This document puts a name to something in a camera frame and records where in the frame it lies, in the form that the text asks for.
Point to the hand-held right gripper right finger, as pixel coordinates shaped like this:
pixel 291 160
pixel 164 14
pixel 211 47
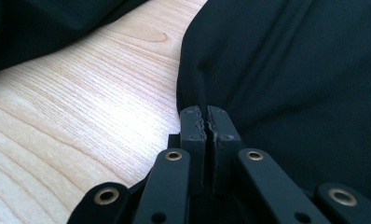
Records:
pixel 224 146

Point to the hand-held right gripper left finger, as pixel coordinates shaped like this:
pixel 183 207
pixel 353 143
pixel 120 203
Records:
pixel 193 140

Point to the black pants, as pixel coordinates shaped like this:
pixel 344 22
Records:
pixel 283 77

